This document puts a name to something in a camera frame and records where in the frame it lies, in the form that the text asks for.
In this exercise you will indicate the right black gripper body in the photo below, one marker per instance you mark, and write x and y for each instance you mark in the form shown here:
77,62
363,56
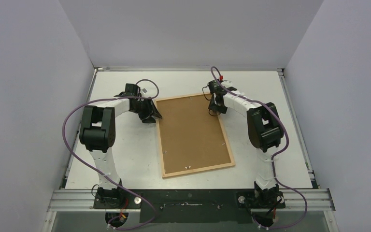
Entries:
216,102

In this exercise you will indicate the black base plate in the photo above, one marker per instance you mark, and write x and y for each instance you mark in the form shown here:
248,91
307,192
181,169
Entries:
197,214

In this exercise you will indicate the aluminium rail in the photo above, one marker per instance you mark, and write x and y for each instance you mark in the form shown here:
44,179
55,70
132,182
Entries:
83,200

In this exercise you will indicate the brown cardboard backing board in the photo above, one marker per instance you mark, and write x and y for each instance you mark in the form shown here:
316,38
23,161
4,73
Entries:
192,134

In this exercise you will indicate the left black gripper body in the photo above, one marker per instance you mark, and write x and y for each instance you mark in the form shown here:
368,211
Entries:
144,109

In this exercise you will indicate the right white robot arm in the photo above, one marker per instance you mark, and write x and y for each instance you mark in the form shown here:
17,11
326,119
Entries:
264,132

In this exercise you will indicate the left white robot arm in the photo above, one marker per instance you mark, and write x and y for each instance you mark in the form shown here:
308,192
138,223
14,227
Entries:
98,135

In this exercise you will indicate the wooden picture frame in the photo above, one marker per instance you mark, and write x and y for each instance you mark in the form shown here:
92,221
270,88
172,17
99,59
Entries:
228,153

